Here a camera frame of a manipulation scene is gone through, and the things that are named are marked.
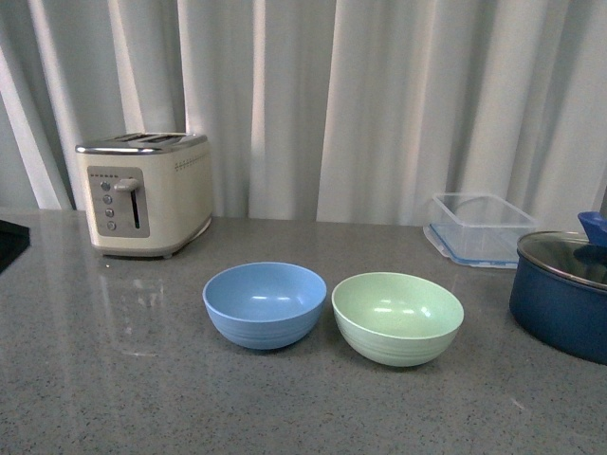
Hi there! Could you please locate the clear plastic food container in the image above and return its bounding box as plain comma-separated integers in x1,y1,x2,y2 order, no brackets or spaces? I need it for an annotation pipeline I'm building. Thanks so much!
423,192,538,269

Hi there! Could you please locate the cream toaster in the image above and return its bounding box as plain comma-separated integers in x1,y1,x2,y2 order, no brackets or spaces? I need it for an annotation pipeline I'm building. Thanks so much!
75,132,213,258

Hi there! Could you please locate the blue bowl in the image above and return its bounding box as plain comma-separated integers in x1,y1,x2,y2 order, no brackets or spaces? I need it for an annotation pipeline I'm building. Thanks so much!
202,262,327,350

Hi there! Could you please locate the green bowl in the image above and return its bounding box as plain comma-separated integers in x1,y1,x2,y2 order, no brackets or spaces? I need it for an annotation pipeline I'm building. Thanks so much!
332,272,464,367

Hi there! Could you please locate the blue cooking pot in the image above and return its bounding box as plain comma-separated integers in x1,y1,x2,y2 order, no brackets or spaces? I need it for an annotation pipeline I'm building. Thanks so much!
509,246,606,365

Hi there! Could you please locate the white curtain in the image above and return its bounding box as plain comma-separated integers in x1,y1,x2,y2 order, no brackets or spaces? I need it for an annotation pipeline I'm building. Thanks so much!
1,1,606,230

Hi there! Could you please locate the glass pot lid blue knob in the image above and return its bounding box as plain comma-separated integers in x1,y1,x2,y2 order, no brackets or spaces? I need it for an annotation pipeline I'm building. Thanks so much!
517,211,606,290

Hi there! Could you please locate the black induction cooktop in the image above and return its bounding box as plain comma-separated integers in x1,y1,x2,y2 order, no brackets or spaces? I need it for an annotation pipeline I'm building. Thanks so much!
0,220,30,272

